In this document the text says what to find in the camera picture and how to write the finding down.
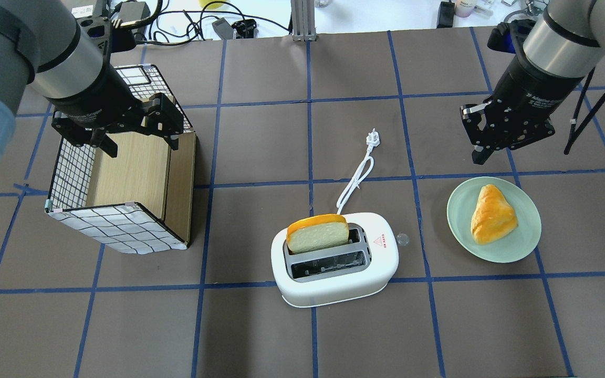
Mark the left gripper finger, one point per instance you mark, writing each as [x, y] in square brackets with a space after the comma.
[107, 145]
[171, 135]

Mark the aluminium frame post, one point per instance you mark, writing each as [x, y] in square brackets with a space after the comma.
[303, 20]

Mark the grid-pattern fabric storage basket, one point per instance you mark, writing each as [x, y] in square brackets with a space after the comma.
[139, 202]

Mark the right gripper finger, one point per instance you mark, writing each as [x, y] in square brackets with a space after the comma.
[481, 154]

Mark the white two-slot toaster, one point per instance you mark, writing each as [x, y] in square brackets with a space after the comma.
[361, 267]

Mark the light green plate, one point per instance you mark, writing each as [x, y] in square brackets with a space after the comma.
[516, 245]

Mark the golden triangular pastry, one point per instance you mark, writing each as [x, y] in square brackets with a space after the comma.
[493, 217]

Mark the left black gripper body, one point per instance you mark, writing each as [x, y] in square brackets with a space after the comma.
[98, 92]

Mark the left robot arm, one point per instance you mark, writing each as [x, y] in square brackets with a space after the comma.
[67, 61]

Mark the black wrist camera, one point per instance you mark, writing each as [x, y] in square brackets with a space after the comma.
[506, 37]

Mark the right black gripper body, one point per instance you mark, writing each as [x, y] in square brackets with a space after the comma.
[522, 86]

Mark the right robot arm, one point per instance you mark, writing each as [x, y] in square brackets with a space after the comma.
[551, 57]

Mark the black power adapter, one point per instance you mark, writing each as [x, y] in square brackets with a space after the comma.
[446, 14]

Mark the yellow toast slice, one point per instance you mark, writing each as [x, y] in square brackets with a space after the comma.
[317, 233]

